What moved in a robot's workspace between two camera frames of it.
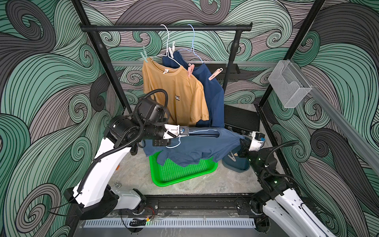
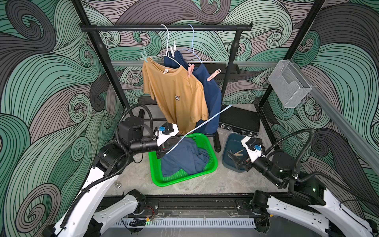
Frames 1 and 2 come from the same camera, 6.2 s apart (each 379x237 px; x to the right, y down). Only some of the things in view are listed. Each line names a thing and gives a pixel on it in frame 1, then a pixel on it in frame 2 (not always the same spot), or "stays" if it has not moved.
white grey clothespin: (232, 156) stays
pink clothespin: (190, 68) stays
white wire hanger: (167, 54) stays
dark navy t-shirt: (214, 91) stays
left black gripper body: (154, 133) -> (160, 149)
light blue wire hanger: (189, 132) -> (171, 148)
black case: (241, 121) stays
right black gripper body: (245, 152) -> (247, 163)
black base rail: (195, 205) stays
